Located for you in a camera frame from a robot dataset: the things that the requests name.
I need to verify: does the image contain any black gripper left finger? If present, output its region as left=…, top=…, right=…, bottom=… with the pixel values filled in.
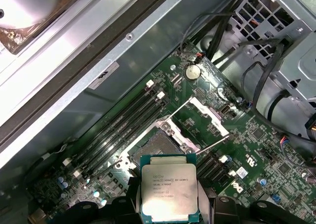
left=51, top=176, right=142, bottom=224

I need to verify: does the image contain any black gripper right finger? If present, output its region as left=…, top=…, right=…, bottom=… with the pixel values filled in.
left=198, top=181, right=309, bottom=224

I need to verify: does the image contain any silver Intel CPU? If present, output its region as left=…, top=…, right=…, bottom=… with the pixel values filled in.
left=139, top=154, right=200, bottom=224

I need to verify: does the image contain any metal socket cover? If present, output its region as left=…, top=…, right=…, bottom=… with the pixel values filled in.
left=159, top=95, right=232, bottom=155

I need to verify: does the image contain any metal locking lever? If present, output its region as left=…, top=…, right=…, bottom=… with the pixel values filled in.
left=96, top=158, right=123, bottom=179

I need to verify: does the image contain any black RAM slot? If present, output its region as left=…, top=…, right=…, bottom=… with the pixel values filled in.
left=73, top=91, right=165, bottom=178
left=83, top=99, right=171, bottom=183
left=71, top=87, right=159, bottom=172
left=63, top=79, right=154, bottom=167

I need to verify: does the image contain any CPU socket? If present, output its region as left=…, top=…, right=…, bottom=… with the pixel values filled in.
left=118, top=117, right=200, bottom=171

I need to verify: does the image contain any green motherboard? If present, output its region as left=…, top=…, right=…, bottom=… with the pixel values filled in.
left=29, top=42, right=316, bottom=224

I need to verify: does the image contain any silver internal USB port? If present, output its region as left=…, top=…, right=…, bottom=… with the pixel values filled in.
left=221, top=105, right=237, bottom=117

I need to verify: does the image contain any round coin battery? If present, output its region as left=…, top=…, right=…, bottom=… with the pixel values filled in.
left=184, top=64, right=202, bottom=81

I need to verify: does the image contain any black open PC case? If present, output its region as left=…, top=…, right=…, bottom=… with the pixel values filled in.
left=0, top=0, right=316, bottom=224

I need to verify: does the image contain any grey metal drive cage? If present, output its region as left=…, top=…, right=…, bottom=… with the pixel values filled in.
left=229, top=0, right=316, bottom=136

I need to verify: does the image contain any thin grey fan wire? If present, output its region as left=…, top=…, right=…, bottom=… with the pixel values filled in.
left=179, top=11, right=234, bottom=54

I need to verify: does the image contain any brown square base plate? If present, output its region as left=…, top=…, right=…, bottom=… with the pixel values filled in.
left=0, top=0, right=82, bottom=56

